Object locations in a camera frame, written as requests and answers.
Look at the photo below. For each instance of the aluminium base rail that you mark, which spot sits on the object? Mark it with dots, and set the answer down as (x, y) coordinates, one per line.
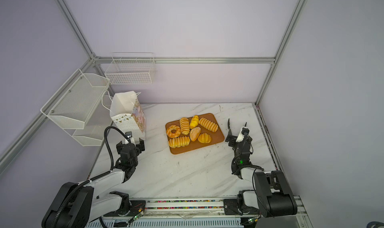
(175, 213)

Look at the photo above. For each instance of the orange ring doughnut fake bread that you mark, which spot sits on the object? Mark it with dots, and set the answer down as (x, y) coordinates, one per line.
(173, 131)

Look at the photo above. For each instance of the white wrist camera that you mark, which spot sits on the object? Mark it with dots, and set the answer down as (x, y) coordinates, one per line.
(242, 135)
(129, 136)

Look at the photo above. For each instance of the white mesh wall shelf upper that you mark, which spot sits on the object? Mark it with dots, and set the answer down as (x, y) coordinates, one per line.
(72, 106)

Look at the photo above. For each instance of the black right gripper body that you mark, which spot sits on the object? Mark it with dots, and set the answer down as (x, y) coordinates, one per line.
(233, 144)

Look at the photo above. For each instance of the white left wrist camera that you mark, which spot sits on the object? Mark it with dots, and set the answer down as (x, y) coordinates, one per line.
(129, 136)

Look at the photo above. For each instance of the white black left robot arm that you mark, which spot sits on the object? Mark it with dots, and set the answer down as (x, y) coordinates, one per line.
(77, 204)

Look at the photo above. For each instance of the yellow striped shell fake bread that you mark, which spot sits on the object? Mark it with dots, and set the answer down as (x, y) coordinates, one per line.
(205, 138)

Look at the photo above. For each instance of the yellow round fake bread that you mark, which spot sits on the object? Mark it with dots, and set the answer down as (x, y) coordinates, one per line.
(208, 125)

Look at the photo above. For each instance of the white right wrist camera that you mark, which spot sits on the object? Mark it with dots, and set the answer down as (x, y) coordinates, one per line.
(242, 135)

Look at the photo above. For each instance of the cartoon animal paper gift bag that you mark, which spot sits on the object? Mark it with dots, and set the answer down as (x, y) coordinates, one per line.
(126, 113)

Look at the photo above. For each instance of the white mesh wall shelf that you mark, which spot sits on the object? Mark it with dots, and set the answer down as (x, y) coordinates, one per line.
(72, 106)
(93, 133)

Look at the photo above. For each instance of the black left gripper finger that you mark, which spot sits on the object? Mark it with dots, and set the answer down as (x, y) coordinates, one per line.
(119, 147)
(141, 145)

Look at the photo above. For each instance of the white mesh wall shelf lower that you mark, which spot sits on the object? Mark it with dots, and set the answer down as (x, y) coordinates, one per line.
(93, 133)

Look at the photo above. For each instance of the brown rectangular tray mat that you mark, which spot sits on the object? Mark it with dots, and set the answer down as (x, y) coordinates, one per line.
(189, 134)

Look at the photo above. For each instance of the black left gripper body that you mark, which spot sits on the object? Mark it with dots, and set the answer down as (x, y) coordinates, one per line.
(135, 163)

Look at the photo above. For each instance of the yellow oblong fake bread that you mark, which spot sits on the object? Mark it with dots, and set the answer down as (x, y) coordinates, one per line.
(194, 122)

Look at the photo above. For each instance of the white wire wall basket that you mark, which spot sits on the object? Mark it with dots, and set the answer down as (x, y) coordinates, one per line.
(129, 68)

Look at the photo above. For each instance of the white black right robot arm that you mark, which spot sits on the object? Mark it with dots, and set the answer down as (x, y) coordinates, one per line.
(271, 195)

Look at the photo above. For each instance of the tan oval fake bread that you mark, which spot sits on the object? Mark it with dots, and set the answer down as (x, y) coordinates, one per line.
(195, 133)

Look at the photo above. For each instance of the yellow ridged fake bread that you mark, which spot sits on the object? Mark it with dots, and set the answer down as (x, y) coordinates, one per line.
(185, 126)

